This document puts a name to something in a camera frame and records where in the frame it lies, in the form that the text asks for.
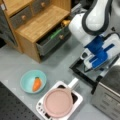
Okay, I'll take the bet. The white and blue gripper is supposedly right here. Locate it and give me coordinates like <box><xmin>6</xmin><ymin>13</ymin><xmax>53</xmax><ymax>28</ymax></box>
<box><xmin>81</xmin><ymin>34</ymin><xmax>120</xmax><ymax>69</ymax></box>

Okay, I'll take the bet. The orange carrot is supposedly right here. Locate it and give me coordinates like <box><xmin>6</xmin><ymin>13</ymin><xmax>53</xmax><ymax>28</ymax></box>
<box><xmin>32</xmin><ymin>77</ymin><xmax>41</xmax><ymax>92</ymax></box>

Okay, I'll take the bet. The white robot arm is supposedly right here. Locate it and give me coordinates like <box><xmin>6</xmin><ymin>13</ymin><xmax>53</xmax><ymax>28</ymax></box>
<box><xmin>69</xmin><ymin>0</ymin><xmax>120</xmax><ymax>69</ymax></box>

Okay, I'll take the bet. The open grey metal drawer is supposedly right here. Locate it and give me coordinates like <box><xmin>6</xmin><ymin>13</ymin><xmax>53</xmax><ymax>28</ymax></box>
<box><xmin>36</xmin><ymin>23</ymin><xmax>70</xmax><ymax>56</ymax></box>

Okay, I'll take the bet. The yellow item in drawer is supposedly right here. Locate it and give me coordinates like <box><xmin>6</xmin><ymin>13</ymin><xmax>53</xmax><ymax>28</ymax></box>
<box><xmin>61</xmin><ymin>20</ymin><xmax>71</xmax><ymax>27</ymax></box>

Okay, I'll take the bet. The green vegetable in drawer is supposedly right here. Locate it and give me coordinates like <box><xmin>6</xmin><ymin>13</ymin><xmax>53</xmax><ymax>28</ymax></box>
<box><xmin>50</xmin><ymin>29</ymin><xmax>62</xmax><ymax>39</ymax></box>

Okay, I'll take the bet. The silver toaster oven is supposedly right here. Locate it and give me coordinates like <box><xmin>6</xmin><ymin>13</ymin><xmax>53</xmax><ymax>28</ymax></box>
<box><xmin>91</xmin><ymin>65</ymin><xmax>120</xmax><ymax>120</ymax></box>

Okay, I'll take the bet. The pink frying pan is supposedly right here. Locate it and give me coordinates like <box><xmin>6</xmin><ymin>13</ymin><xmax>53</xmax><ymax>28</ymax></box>
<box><xmin>43</xmin><ymin>85</ymin><xmax>74</xmax><ymax>118</ymax></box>

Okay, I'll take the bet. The light blue bowl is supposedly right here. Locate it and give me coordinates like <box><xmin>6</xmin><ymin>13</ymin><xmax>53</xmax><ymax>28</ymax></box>
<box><xmin>20</xmin><ymin>70</ymin><xmax>47</xmax><ymax>94</ymax></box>

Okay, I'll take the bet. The wooden drawer cabinet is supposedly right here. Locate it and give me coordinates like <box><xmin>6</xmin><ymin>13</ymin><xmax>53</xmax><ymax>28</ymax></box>
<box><xmin>0</xmin><ymin>0</ymin><xmax>71</xmax><ymax>62</ymax></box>

